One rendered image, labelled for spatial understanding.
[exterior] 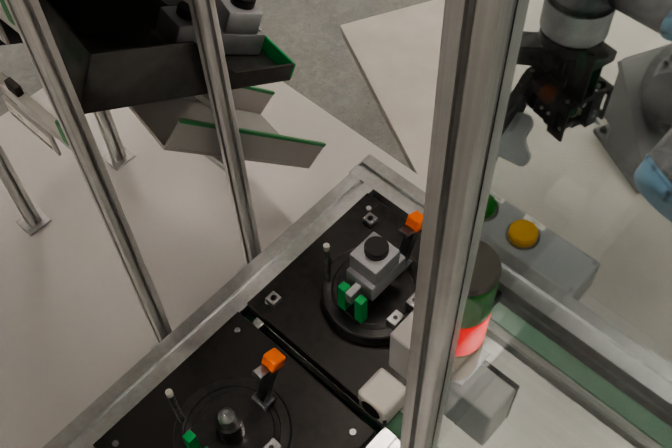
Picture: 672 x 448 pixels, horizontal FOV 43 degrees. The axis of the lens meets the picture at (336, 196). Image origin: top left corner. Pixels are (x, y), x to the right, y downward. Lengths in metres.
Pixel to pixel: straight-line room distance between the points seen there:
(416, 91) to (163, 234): 0.50
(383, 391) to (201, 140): 0.37
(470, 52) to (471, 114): 0.04
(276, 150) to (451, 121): 0.70
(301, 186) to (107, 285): 0.33
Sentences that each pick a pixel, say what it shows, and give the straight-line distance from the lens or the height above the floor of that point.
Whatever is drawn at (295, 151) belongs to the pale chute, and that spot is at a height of 1.04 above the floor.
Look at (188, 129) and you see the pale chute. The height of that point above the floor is 1.20.
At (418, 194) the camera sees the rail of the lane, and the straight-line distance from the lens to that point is 1.23.
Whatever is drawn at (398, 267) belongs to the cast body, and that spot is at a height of 1.05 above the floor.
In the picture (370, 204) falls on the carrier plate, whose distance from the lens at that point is 1.21.
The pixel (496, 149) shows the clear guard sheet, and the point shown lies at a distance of 0.47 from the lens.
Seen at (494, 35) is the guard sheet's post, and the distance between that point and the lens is 0.40.
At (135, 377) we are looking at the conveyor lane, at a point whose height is 0.96.
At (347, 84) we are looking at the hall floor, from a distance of 2.68.
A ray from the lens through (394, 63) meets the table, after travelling 1.54.
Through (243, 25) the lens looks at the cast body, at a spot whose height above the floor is 1.25.
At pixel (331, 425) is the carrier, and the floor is 0.97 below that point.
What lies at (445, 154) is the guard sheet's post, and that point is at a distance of 0.48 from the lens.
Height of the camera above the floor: 1.96
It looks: 55 degrees down
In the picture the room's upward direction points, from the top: 3 degrees counter-clockwise
